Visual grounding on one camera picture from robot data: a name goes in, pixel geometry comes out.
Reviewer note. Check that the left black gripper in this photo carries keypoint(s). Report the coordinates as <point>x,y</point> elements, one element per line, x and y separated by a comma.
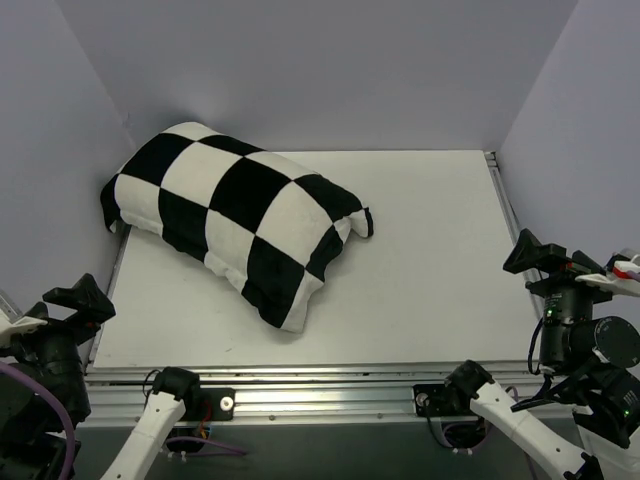
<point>70,319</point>

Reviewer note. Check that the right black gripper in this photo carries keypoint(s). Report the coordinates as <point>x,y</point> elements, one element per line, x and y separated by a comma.
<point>560,282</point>

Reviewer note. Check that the black white checkered pillowcase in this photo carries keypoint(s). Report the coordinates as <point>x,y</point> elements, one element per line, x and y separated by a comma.
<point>266,224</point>

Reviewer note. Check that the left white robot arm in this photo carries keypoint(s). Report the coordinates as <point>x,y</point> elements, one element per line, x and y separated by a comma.
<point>44,395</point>

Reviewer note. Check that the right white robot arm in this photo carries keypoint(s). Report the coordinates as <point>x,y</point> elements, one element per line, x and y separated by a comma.
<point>583,423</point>

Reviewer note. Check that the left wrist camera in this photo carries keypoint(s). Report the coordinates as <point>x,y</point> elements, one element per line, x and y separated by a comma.
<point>14,322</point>

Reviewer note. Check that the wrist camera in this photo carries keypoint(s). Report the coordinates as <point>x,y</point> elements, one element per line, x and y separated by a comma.
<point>14,322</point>
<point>620,276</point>

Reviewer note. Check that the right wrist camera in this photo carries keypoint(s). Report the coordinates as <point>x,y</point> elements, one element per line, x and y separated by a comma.
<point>620,276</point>

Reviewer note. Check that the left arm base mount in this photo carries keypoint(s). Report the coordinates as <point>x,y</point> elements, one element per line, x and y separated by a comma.
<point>212,404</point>

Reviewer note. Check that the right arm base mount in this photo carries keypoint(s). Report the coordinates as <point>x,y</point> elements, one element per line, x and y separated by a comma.
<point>440,400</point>

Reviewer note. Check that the aluminium table frame rail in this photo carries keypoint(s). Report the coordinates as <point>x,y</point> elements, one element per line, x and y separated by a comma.
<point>402,308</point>

